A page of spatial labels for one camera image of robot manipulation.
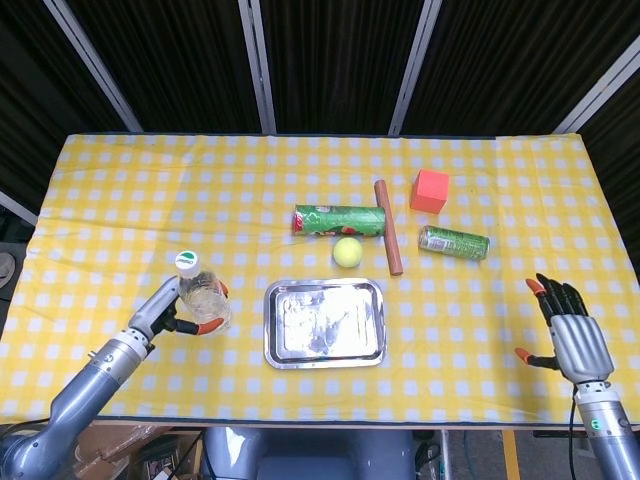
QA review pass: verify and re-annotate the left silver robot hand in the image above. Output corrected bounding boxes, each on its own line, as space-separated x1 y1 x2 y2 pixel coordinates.
128 276 231 344

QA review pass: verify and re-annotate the yellow tennis ball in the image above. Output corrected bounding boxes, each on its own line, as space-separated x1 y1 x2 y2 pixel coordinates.
332 237 364 270

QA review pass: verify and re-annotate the black cable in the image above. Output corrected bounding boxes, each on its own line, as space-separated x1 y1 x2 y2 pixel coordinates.
564 388 579 480

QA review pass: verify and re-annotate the orange foam cube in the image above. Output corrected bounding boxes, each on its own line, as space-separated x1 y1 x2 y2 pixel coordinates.
409 168 451 215

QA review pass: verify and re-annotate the metal tray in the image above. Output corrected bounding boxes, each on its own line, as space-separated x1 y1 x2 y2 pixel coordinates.
263 278 389 370

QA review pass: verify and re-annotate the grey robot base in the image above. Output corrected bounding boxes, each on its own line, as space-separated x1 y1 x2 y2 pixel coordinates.
201 427 417 480

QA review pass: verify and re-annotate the brown wooden stick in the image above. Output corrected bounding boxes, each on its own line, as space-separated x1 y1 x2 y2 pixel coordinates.
374 179 404 277

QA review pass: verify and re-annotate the green drink can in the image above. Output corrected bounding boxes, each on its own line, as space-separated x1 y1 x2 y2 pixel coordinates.
417 224 491 262

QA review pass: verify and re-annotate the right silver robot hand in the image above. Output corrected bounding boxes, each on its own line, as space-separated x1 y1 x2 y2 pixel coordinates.
514 272 615 384

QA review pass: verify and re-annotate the green chips canister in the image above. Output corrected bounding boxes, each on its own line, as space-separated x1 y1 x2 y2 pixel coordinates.
291 204 388 238

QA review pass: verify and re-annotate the yellow checkered tablecloth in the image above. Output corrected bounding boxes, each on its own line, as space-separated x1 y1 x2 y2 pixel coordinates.
0 132 640 427

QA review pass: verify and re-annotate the transparent water bottle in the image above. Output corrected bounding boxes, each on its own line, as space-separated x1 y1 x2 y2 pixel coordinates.
173 250 233 333

